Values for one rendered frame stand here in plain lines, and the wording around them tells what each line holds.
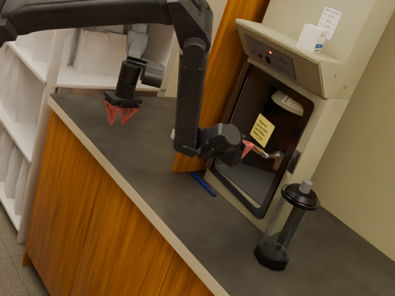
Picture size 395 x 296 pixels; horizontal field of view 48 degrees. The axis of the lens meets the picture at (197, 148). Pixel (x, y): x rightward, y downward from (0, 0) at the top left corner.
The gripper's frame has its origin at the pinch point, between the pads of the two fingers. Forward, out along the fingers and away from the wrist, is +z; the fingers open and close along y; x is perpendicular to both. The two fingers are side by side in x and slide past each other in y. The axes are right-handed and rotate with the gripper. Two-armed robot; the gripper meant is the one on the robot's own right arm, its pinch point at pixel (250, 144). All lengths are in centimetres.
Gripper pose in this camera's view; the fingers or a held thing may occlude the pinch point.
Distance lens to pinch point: 130.1
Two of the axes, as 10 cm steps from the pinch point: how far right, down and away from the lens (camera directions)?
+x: -5.9, -5.0, 6.3
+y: 3.0, -8.6, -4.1
